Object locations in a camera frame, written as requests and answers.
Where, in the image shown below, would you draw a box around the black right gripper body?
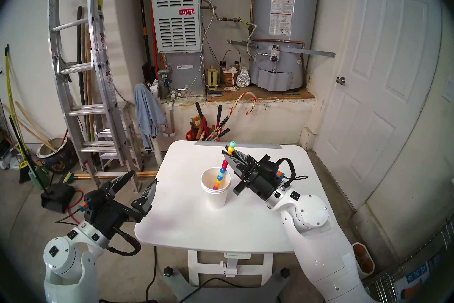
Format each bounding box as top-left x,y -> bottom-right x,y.
232,155 -> 284,202

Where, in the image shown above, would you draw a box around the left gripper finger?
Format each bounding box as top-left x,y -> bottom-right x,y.
100,170 -> 136,198
131,178 -> 159,217

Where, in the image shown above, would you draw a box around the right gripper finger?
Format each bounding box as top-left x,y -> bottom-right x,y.
223,155 -> 251,184
221,150 -> 258,176

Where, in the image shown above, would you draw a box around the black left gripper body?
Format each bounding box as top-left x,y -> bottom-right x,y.
84,190 -> 146,239

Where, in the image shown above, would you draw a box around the multicolour bead marker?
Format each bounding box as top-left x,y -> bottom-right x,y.
213,141 -> 237,190

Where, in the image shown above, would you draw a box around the white paper cup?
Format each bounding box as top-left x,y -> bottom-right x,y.
201,183 -> 231,195
202,187 -> 230,209
201,167 -> 232,191

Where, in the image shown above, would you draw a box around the black grip loppers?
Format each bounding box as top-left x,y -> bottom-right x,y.
206,116 -> 231,141

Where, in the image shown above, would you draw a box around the white pvc pipe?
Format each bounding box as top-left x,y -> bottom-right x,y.
151,100 -> 178,164

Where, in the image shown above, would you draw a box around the black dustpan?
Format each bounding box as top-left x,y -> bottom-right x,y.
40,183 -> 76,214

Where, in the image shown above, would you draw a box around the red white candy cane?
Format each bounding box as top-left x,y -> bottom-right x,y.
209,92 -> 257,141

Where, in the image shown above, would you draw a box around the red tool bucket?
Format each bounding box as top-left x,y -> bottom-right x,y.
186,130 -> 220,142

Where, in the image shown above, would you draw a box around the dark glazed ceramic pot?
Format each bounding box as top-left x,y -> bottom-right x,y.
36,136 -> 77,174

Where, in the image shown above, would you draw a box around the small aluminium step ladder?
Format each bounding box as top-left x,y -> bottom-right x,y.
90,102 -> 146,173

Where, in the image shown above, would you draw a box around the plywood platform board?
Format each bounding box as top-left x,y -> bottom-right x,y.
206,88 -> 315,102

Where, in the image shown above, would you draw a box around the blue hanging cloth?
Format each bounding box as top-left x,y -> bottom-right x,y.
134,83 -> 167,150

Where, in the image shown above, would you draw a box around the green plastic bottle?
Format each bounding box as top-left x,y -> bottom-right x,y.
28,166 -> 50,191

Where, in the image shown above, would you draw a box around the white table stand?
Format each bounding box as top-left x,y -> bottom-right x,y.
187,250 -> 273,287

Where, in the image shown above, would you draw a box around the foil wrapped lump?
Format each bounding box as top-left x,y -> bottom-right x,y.
236,67 -> 251,88

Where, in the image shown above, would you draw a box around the yellow green thermos jug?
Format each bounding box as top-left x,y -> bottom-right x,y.
206,66 -> 220,91

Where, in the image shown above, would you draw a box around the grey table base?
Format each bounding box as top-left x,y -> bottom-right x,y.
163,267 -> 291,303

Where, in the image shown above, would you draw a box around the wooden stake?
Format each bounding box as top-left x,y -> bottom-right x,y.
15,102 -> 57,152

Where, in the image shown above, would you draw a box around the grey water heater tank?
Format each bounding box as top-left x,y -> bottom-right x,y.
248,0 -> 321,91

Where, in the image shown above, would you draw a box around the aluminium extension ladder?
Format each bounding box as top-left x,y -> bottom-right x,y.
48,0 -> 142,193

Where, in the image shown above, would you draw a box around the white holder with brown tubes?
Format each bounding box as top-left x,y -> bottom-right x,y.
351,242 -> 375,279

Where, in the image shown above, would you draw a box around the white panel door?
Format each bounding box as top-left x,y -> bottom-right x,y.
314,0 -> 444,200

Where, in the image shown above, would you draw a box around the brass gas pipe with valve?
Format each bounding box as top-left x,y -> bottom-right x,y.
213,15 -> 256,28

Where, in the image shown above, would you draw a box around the grey Bryant furnace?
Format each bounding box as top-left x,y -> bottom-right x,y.
147,0 -> 206,97

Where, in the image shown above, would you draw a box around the blue white printed box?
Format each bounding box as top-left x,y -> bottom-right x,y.
401,260 -> 435,301

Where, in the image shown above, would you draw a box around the black sleeved right arm cable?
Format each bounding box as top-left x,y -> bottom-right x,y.
277,158 -> 308,187

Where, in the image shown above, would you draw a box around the black sleeved arm cable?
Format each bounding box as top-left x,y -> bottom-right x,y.
108,228 -> 142,256
277,158 -> 308,187

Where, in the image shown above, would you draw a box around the red extension cable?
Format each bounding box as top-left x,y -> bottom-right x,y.
67,189 -> 85,222

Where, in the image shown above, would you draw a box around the black sleeved left arm cable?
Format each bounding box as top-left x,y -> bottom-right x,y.
108,228 -> 142,256

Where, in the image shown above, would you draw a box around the orange handle hand saw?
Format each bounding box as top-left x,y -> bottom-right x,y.
190,115 -> 203,140

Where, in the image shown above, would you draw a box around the black floor power cable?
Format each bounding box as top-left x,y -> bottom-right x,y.
145,245 -> 158,303

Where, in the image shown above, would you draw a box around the wicker basket with handle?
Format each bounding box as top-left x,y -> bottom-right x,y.
222,50 -> 242,87

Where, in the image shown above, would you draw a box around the wooden long tool handle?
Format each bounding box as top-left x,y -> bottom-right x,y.
82,18 -> 95,139

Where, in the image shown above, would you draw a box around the black cable on table base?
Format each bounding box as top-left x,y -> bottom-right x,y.
186,277 -> 256,303

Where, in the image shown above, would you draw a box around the white flexible hose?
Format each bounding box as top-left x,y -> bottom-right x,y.
247,24 -> 272,58

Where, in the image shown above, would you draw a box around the red long tool handle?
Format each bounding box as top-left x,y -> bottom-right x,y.
152,18 -> 159,75

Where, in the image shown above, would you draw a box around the grey metal heater strap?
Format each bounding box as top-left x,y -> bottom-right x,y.
227,40 -> 336,58

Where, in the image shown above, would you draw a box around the yellow handle broom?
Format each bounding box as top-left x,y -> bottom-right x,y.
4,45 -> 32,184

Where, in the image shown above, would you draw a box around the black long tool handle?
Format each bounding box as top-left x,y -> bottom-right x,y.
77,6 -> 87,136

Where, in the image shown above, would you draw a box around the white wall switch plate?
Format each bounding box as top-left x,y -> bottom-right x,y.
442,79 -> 454,102

